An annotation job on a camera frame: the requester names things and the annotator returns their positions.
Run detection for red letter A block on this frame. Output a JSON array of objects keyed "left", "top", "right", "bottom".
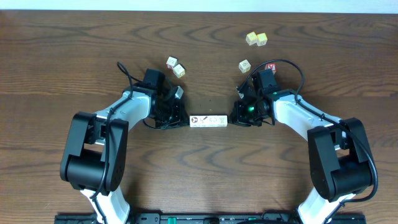
[{"left": 266, "top": 63, "right": 277, "bottom": 74}]

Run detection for hammer picture block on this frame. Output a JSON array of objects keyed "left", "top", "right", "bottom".
[{"left": 198, "top": 116, "right": 209, "bottom": 127}]

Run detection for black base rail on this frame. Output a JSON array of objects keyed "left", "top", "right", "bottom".
[{"left": 54, "top": 211, "right": 366, "bottom": 224}]

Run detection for yellow block of pair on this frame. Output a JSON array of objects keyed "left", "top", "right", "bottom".
[
  {"left": 246, "top": 32, "right": 258, "bottom": 45},
  {"left": 256, "top": 32, "right": 268, "bottom": 47}
]

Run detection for white block red sides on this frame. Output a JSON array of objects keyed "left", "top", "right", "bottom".
[{"left": 166, "top": 57, "right": 178, "bottom": 70}]

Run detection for yellow block right of pair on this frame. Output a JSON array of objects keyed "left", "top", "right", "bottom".
[{"left": 256, "top": 32, "right": 268, "bottom": 47}]

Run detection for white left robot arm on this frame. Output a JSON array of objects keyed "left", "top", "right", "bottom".
[{"left": 60, "top": 86, "right": 187, "bottom": 223}]

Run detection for white block yellow sides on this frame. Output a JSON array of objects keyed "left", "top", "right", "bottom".
[{"left": 173, "top": 64, "right": 186, "bottom": 78}]

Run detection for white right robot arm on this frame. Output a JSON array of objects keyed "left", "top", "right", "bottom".
[{"left": 230, "top": 87, "right": 378, "bottom": 223}]

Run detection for blue sided picture block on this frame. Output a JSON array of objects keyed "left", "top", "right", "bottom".
[{"left": 217, "top": 115, "right": 228, "bottom": 127}]

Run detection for plain white picture block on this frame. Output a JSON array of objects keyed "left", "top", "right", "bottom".
[{"left": 208, "top": 116, "right": 219, "bottom": 127}]

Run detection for soccer ball picture block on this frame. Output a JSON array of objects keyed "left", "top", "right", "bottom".
[{"left": 190, "top": 116, "right": 199, "bottom": 128}]

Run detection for yellow block left of pair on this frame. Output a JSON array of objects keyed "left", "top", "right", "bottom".
[{"left": 246, "top": 32, "right": 258, "bottom": 45}]

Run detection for white block yellow drawing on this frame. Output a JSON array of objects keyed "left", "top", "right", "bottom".
[{"left": 238, "top": 59, "right": 251, "bottom": 73}]

